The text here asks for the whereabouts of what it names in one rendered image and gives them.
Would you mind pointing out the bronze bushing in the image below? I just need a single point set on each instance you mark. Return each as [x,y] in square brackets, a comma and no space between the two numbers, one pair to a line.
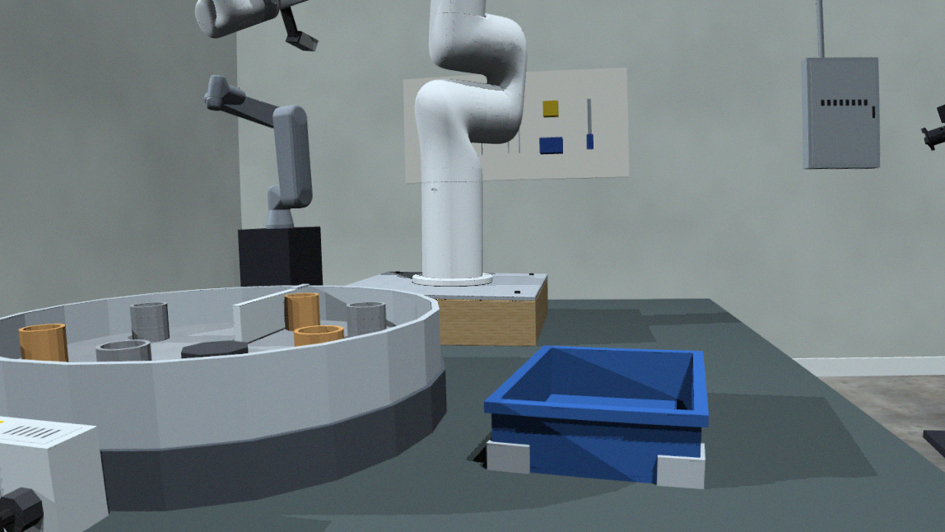
[317,334]
[49,344]
[302,311]

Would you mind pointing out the blue open-top crate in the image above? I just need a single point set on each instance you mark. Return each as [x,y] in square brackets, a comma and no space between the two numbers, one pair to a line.
[566,435]

